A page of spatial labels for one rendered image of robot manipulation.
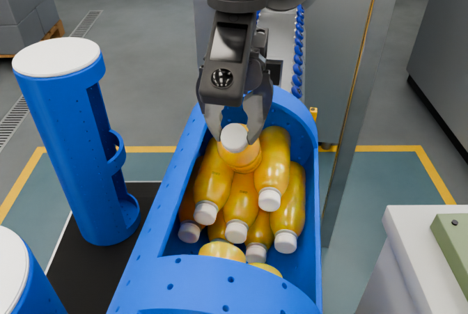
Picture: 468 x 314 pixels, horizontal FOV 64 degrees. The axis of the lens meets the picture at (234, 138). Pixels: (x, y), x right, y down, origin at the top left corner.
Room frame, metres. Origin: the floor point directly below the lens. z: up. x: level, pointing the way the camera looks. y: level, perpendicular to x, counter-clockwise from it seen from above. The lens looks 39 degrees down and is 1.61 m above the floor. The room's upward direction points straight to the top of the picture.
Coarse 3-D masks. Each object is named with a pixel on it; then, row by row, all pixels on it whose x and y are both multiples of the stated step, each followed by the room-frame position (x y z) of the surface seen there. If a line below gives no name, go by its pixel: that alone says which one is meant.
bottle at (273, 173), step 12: (264, 132) 0.61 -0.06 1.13; (276, 132) 0.60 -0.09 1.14; (288, 132) 0.62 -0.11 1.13; (264, 144) 0.57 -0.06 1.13; (276, 144) 0.56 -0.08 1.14; (288, 144) 0.58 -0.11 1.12; (264, 156) 0.53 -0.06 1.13; (276, 156) 0.53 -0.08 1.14; (288, 156) 0.54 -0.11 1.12; (264, 168) 0.50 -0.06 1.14; (276, 168) 0.49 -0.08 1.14; (288, 168) 0.51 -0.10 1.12; (264, 180) 0.47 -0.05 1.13; (276, 180) 0.47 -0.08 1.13; (288, 180) 0.49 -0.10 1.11
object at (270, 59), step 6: (270, 60) 1.03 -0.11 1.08; (276, 60) 1.03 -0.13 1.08; (282, 60) 1.02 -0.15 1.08; (270, 66) 1.01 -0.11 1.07; (276, 66) 1.01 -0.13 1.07; (282, 66) 1.02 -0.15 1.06; (270, 72) 1.01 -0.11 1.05; (276, 72) 1.01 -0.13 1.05; (270, 78) 1.01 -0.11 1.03; (276, 78) 1.01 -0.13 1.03; (276, 84) 1.01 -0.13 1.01
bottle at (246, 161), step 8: (248, 144) 0.42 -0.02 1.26; (256, 144) 0.44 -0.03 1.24; (224, 152) 0.42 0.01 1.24; (232, 152) 0.41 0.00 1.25; (240, 152) 0.42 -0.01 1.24; (248, 152) 0.42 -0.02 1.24; (256, 152) 0.44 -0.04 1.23; (224, 160) 0.43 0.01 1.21; (232, 160) 0.42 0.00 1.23; (240, 160) 0.42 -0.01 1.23; (248, 160) 0.42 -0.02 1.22; (256, 160) 0.46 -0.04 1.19; (232, 168) 0.48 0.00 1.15; (240, 168) 0.45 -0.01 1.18; (248, 168) 0.46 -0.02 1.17; (256, 168) 0.51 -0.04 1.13
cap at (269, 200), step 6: (264, 192) 0.45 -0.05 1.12; (270, 192) 0.45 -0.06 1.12; (276, 192) 0.45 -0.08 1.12; (258, 198) 0.45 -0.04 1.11; (264, 198) 0.44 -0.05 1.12; (270, 198) 0.44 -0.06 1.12; (276, 198) 0.44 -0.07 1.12; (258, 204) 0.44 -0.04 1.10; (264, 204) 0.44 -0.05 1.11; (270, 204) 0.44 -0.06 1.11; (276, 204) 0.43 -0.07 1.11; (264, 210) 0.44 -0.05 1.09; (270, 210) 0.43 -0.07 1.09
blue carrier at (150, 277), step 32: (288, 96) 0.61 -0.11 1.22; (192, 128) 0.54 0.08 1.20; (288, 128) 0.62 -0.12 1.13; (192, 160) 0.43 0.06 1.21; (160, 192) 0.40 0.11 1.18; (160, 224) 0.31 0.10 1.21; (160, 256) 0.26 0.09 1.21; (192, 256) 0.25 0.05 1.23; (288, 256) 0.40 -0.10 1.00; (320, 256) 0.32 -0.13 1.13; (128, 288) 0.23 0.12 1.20; (160, 288) 0.21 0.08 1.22; (192, 288) 0.21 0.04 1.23; (224, 288) 0.21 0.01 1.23; (256, 288) 0.21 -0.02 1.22; (288, 288) 0.23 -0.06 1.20; (320, 288) 0.27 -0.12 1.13
